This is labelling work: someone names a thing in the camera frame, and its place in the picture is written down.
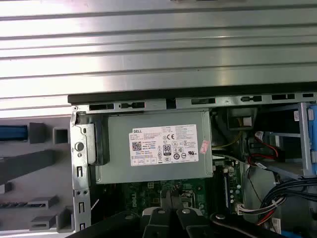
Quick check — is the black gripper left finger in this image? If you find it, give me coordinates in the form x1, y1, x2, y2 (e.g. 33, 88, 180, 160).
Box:
64, 189, 172, 238

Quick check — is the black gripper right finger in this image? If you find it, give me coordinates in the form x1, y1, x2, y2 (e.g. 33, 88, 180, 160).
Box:
172, 189, 284, 238

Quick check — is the hard disk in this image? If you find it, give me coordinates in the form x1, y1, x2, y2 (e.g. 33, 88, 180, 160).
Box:
0, 124, 28, 142

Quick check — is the green motherboard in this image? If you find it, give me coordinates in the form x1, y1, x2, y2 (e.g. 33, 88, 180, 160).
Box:
98, 153, 246, 225

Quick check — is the CPU socket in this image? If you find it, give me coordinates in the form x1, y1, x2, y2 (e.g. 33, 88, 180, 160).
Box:
158, 189, 198, 211

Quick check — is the green RAM stick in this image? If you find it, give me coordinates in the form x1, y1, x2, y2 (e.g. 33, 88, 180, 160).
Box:
222, 172, 230, 208
0, 201, 28, 209

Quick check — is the grey power supply unit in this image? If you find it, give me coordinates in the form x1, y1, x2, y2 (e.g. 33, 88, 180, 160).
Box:
95, 109, 214, 185

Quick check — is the grey parts rack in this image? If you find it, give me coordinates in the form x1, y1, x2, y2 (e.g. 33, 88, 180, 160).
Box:
0, 121, 75, 233

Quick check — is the black PC case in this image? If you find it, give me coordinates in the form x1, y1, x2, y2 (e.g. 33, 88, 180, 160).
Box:
66, 85, 317, 238

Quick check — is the blue drive latch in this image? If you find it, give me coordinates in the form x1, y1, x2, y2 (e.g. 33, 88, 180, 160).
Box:
306, 103, 317, 174

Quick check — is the metal drive cage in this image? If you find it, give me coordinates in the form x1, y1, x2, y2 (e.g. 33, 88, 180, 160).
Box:
269, 101, 317, 179

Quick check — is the orange wire with white plug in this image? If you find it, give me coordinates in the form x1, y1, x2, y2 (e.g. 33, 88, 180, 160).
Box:
234, 198, 277, 224

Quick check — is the yellow wire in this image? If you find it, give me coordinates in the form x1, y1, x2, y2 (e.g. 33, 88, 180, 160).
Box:
212, 116, 243, 151

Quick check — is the black cable bundle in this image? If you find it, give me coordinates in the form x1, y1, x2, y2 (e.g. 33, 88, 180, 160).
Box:
260, 177, 317, 219

